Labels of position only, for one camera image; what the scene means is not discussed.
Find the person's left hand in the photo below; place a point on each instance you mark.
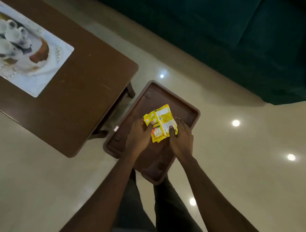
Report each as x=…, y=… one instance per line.
x=138, y=138

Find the person's right hand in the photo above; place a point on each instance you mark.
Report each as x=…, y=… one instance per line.
x=182, y=143

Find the yellow snack packet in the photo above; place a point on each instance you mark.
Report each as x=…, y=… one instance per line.
x=165, y=114
x=157, y=136

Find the white floral placemat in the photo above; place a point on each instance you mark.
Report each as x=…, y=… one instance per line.
x=35, y=86

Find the white ceramic cup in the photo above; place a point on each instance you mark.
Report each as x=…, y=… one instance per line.
x=13, y=34
x=6, y=46
x=2, y=26

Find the person's left forearm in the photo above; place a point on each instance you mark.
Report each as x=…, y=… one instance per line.
x=102, y=196

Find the person's right forearm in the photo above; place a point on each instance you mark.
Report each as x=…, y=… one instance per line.
x=215, y=198

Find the person's dark trousers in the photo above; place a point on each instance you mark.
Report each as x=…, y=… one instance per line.
x=167, y=210

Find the brown plastic stool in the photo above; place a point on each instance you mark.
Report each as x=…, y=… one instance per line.
x=153, y=155

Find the brown wooden table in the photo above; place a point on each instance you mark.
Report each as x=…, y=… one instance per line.
x=83, y=83

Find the long green sofa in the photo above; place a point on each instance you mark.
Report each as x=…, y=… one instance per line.
x=215, y=35

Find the leaf print serving tray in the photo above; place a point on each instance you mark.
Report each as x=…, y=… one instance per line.
x=40, y=53

